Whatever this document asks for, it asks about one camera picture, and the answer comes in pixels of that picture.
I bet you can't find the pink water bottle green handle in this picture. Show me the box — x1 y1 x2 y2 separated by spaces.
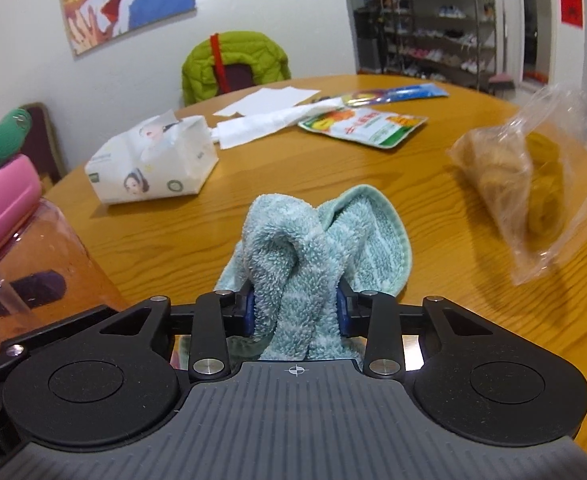
0 108 126 347

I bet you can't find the teal striped towel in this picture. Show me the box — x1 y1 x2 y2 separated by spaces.
216 184 413 363

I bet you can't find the maroon gold chair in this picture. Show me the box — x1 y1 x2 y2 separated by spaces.
21 102 67 193

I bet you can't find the white tissue pack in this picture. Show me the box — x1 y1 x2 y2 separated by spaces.
84 110 219 205

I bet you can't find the white paper towel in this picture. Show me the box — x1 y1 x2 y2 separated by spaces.
210 98 344 150

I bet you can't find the green orange snack packet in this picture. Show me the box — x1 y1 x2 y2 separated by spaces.
298 107 428 150

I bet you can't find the plastic bag of rubber bands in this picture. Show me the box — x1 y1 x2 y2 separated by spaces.
449 84 587 284

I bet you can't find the white paper sheet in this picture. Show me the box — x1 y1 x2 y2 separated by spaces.
214 86 318 117

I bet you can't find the blue long packet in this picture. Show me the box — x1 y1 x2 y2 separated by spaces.
342 84 449 107

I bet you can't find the shoe rack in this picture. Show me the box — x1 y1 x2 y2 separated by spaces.
350 0 499 92

